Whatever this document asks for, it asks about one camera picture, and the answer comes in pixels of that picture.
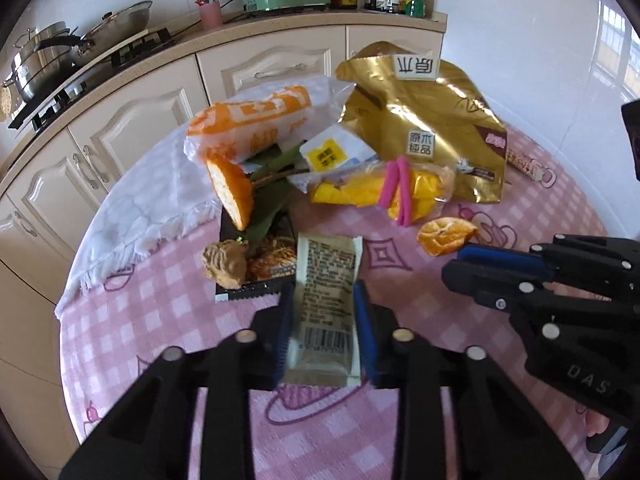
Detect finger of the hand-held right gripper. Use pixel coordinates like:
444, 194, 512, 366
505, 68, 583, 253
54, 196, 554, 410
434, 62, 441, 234
441, 259, 621, 313
456, 234, 640, 283

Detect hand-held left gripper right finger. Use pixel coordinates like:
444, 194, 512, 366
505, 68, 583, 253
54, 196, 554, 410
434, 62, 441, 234
352, 280, 581, 480

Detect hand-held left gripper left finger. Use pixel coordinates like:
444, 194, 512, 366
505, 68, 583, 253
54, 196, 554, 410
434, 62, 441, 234
59, 285, 296, 480

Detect white printed snack wrapper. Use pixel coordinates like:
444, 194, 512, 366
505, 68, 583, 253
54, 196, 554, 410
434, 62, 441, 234
284, 231, 365, 387

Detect green leaves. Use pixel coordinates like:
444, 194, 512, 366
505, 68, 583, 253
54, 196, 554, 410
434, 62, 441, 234
242, 142, 307, 246

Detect yellow snack bag pink clip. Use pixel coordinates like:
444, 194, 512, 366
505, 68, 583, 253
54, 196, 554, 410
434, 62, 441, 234
306, 156, 457, 229

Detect gold foil bag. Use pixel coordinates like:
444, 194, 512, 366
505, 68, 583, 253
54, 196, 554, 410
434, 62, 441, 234
335, 41, 509, 205

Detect orange and white plastic bag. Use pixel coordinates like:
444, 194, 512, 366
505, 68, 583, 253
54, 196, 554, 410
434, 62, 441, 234
184, 76, 357, 165

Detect small orange peel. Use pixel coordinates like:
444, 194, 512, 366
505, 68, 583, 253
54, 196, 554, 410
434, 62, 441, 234
416, 216, 479, 259

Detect pink checked tablecloth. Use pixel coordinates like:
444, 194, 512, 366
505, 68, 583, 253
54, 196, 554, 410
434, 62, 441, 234
55, 127, 626, 480

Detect black noodle wrapper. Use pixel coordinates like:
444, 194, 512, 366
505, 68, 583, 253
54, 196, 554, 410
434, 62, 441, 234
214, 199, 299, 305

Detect brown crumpled ball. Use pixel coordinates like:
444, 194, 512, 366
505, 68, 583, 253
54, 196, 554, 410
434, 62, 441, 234
201, 239, 249, 291

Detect pink snack bar wrapper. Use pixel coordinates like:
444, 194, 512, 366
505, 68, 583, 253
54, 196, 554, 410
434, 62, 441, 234
505, 146, 549, 182

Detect large orange peel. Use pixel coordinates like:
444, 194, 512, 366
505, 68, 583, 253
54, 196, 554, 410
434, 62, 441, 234
206, 152, 255, 232

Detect white and yellow packet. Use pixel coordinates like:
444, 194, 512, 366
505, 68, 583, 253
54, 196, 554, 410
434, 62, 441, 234
298, 126, 375, 175

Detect white fringed cloth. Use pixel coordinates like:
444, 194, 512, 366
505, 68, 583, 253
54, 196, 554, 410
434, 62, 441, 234
55, 75, 356, 311

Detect beige kitchen countertop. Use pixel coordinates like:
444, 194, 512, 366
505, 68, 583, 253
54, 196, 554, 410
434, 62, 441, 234
0, 7, 449, 196

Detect black gas stove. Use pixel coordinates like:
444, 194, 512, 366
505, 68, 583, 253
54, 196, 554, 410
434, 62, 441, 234
7, 27, 178, 131

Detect pink chopstick holder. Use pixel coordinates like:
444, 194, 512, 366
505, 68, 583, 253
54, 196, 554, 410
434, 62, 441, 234
189, 0, 233, 31

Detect steel wok with lid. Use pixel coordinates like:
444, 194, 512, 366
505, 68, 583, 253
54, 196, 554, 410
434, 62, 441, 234
75, 1, 153, 56

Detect steel steamer pot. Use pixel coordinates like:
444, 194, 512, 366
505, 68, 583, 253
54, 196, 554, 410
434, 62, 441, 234
2, 21, 83, 103

